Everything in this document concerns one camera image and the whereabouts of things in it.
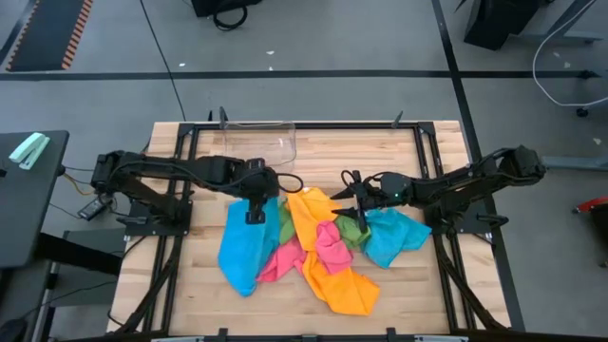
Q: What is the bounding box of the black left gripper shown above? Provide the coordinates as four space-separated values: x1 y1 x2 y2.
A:
235 165 281 226

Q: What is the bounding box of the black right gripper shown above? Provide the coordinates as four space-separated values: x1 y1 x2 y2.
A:
331 170 415 235

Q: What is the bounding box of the green microfiber towel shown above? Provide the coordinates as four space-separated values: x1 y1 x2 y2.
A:
277 199 372 251

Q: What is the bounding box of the blue microfiber towel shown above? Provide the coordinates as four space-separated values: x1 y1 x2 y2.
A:
361 207 432 270
217 197 282 298

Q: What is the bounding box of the pink microfiber towel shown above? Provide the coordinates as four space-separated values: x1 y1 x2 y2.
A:
256 220 355 284

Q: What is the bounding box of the orange microfiber towel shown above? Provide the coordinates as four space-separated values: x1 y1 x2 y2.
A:
286 187 382 317

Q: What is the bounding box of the clear plastic bin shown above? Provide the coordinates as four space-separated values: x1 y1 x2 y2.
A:
221 121 298 168

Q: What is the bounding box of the black power adapter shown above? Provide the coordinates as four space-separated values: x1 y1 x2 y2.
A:
77 195 114 222

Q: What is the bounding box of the black metal crossbar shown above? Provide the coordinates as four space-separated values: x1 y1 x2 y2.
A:
36 231 124 276

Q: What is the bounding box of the black equipment box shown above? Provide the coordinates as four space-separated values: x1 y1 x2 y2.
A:
191 0 263 19

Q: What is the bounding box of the grey desk leg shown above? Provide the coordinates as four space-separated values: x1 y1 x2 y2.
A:
520 0 607 47
541 155 608 172

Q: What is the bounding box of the black side table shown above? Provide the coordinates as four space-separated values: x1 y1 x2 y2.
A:
0 130 71 270

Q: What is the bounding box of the black cabinet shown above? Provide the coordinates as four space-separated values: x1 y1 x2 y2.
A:
463 0 542 52

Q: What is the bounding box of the mint green stapler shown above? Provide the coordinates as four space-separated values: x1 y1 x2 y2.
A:
8 132 51 171

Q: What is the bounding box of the red cart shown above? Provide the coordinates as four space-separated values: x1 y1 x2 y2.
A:
572 194 608 267

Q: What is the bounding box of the black orange-striped floor mat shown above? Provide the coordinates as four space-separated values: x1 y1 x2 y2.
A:
0 0 95 73

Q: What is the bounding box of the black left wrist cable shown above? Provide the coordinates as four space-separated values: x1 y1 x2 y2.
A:
276 172 305 195

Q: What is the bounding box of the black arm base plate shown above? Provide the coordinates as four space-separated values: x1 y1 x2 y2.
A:
116 198 194 238
424 197 509 235

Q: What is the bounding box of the thin black floor cable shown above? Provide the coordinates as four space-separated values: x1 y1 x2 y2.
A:
139 0 187 123

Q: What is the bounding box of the orange wire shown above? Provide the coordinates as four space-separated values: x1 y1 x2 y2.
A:
63 171 99 197

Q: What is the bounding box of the coiled black cable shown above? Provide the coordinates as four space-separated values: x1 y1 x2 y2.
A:
212 4 249 32

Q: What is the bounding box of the white floor cable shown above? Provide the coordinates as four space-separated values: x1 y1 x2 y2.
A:
531 0 608 108

